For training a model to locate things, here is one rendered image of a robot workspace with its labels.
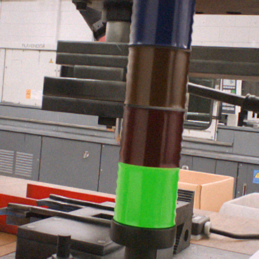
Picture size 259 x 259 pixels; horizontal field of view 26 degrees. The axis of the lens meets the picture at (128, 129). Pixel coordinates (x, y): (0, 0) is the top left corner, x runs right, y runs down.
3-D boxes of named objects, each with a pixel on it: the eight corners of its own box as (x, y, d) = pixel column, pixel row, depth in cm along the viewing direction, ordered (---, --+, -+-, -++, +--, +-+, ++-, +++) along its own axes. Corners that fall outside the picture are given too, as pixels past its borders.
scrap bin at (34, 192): (25, 215, 99) (28, 182, 99) (153, 242, 89) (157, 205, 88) (-19, 227, 88) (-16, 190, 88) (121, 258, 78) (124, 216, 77)
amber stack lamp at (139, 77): (138, 104, 36) (143, 53, 36) (194, 109, 34) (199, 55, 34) (112, 102, 32) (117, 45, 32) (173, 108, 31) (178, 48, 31)
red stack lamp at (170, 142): (133, 158, 36) (138, 106, 36) (188, 165, 34) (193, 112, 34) (107, 161, 33) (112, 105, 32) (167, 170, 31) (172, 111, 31)
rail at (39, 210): (32, 226, 65) (34, 206, 65) (134, 248, 59) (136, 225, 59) (29, 227, 64) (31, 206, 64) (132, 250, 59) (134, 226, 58)
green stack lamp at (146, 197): (129, 210, 36) (133, 160, 36) (183, 220, 35) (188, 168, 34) (102, 219, 33) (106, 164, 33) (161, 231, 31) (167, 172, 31)
